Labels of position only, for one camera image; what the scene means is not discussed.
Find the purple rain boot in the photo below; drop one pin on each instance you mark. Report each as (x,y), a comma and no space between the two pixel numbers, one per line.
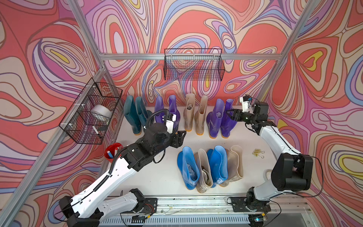
(214,118)
(159,105)
(227,123)
(173,110)

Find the white tape roll on table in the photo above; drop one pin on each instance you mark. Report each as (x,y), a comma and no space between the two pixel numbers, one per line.
(267,175)

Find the blue rain boot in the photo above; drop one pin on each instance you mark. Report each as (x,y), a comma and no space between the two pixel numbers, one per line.
(218,165)
(188,167)

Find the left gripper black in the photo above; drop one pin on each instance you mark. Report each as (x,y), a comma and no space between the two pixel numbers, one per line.
(177,138)

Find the teal rain boot yellow sole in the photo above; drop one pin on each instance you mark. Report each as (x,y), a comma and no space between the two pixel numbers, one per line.
(131,115)

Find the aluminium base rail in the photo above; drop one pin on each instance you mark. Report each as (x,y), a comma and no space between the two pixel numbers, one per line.
(210,210)

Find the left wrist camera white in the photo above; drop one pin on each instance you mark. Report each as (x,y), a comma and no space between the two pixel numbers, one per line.
(169,121)

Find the red round object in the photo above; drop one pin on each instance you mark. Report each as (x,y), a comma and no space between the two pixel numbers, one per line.
(111,151)

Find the black wire basket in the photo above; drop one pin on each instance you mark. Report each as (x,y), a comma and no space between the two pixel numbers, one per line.
(193,64)
(80,124)

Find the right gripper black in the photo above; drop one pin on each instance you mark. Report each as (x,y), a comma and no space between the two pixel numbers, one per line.
(237,112)

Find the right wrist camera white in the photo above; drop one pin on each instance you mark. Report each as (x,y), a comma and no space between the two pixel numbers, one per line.
(246,103)

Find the beige rain boot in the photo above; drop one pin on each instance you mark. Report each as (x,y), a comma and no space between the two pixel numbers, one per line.
(234,165)
(200,115)
(188,113)
(205,181)

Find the black wire basket back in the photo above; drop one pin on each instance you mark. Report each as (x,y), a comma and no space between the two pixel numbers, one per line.
(193,64)

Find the yellow paper clips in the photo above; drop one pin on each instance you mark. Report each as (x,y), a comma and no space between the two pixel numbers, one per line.
(258,153)

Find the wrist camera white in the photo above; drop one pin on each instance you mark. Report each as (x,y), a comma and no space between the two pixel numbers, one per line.
(169,121)
(246,103)

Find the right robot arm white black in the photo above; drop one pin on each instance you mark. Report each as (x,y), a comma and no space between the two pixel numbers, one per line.
(292,171)

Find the grey tape roll in basket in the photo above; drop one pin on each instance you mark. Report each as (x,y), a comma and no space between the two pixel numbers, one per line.
(101,113)

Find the black wire basket left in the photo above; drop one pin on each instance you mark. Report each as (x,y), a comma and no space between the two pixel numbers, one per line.
(80,124)

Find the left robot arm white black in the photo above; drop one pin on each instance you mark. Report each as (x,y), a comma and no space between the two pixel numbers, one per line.
(91,206)

